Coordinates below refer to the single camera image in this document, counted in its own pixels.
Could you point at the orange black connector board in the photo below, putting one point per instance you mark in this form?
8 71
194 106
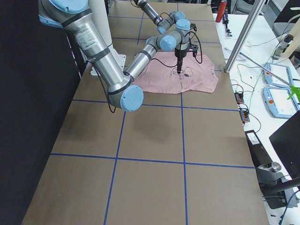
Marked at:
239 97
244 115

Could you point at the lower teach pendant tablet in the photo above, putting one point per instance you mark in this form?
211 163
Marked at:
278 104

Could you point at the black monitor corner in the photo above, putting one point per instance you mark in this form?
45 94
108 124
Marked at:
286 143

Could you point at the metal reacher grabber stick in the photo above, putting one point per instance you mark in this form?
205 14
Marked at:
295 90

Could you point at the black selfie stick tool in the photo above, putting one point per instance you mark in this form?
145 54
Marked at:
225 23

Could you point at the black clamp stand with knob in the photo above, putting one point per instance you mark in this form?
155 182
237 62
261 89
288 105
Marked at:
277 190

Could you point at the orange black connector board upper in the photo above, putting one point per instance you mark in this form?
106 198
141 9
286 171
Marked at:
239 97

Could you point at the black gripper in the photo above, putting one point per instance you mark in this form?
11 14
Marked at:
180 53

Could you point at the pink Snoopy t-shirt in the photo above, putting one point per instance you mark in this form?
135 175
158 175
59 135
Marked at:
160 76

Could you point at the teach pendant tablet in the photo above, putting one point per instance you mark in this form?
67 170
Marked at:
281 71
278 104

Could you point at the upper teach pendant tablet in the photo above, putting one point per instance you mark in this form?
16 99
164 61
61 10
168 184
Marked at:
281 71

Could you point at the black box with label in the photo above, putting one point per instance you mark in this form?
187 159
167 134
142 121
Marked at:
258 153

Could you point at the clear water bottle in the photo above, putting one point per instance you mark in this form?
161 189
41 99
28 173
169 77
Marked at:
283 46

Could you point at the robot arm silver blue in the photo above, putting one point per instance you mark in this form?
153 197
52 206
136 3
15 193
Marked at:
161 16
87 21

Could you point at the red cylinder bottle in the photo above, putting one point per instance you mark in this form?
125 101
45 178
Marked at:
221 10

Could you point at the aluminium frame post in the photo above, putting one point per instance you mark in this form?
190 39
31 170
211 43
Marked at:
244 34

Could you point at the orange black connector board lower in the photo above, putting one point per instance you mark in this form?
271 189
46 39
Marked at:
244 115

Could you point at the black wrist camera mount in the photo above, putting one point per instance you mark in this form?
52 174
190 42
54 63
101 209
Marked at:
192 49

